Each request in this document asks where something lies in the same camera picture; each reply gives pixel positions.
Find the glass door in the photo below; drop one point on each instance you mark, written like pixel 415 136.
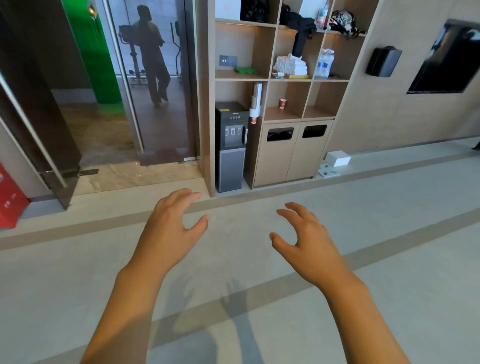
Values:
pixel 150 93

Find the person's left hand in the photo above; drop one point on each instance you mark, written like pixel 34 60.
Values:
pixel 165 228

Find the black hanging garment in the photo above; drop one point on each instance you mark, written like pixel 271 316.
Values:
pixel 300 26

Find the black bag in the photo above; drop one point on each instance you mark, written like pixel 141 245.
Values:
pixel 254 10

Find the person's right hand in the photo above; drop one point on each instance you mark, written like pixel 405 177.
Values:
pixel 315 247

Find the wooden shelf unit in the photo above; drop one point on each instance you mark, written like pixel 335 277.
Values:
pixel 296 93

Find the person's right middle finger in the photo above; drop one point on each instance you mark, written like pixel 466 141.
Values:
pixel 298 208

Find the white box with pink mark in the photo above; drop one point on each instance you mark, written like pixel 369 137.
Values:
pixel 227 9

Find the black wall screen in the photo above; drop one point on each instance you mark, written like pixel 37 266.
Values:
pixel 446 58

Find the stack of white towels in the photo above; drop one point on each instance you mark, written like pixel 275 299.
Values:
pixel 290 65

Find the person's right forearm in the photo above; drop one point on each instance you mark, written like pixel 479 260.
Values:
pixel 356 322

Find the black water dispenser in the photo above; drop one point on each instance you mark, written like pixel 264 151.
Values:
pixel 229 146

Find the black wall box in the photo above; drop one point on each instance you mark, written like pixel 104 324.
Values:
pixel 382 62

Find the red box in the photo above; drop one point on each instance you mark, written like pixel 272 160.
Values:
pixel 9 202

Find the yellow flat box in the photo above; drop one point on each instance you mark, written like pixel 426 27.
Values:
pixel 298 76

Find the white floor socket plate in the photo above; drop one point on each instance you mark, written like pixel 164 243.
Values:
pixel 327 170

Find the person's left thumb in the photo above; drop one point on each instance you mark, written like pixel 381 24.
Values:
pixel 197 227

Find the dark brown door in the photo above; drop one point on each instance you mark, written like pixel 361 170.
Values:
pixel 33 97

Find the grey wall switch plate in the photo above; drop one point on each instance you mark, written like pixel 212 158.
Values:
pixel 228 60

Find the person's left forearm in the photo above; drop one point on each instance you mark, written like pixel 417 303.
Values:
pixel 127 315

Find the person's right thumb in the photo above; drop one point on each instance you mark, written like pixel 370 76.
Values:
pixel 282 242

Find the wall cup dispenser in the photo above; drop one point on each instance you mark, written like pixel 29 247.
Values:
pixel 256 99

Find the clear bottle with red label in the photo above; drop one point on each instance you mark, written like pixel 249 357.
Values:
pixel 321 17

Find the pack of water bottles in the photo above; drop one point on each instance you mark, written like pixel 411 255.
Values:
pixel 324 63

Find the metal door floor bracket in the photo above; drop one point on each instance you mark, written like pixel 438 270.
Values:
pixel 84 173

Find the white exercise machine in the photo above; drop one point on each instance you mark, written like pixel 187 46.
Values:
pixel 133 56

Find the green cloth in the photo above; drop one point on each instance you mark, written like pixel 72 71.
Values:
pixel 245 69

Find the red paper cup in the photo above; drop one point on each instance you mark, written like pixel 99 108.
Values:
pixel 282 103

